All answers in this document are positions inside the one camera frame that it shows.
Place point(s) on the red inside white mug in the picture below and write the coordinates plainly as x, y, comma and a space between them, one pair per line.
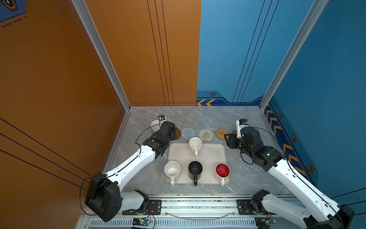
222, 173

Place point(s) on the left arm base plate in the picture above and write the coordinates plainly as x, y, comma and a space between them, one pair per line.
154, 206

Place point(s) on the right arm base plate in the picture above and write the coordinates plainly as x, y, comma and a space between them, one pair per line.
250, 207

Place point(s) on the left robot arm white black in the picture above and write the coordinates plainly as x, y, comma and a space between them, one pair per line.
105, 197

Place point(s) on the black mug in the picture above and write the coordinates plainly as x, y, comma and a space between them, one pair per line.
195, 169

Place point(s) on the left green circuit board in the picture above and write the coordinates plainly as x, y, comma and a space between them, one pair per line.
141, 223

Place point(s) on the blue grey woven coaster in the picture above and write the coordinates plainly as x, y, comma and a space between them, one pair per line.
187, 133

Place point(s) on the tan rattan woven coaster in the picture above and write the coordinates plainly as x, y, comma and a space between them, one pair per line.
221, 132

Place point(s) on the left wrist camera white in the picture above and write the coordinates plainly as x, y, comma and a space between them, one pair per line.
161, 118

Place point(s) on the right green circuit board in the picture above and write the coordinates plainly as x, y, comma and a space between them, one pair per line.
264, 223

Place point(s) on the white woven rope coaster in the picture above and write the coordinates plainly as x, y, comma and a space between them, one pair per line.
206, 135

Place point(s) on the aluminium front rail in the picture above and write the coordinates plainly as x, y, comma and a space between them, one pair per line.
215, 206

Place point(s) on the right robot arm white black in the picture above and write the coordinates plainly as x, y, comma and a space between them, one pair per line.
319, 211

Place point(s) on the light blue mug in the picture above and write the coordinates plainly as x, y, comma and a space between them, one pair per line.
155, 125

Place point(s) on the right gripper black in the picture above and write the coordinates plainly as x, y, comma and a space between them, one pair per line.
230, 141

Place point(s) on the glossy brown round coaster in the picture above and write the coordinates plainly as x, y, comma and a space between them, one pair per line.
177, 134

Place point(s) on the green circuit board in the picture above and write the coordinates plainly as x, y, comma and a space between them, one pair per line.
141, 223
264, 223

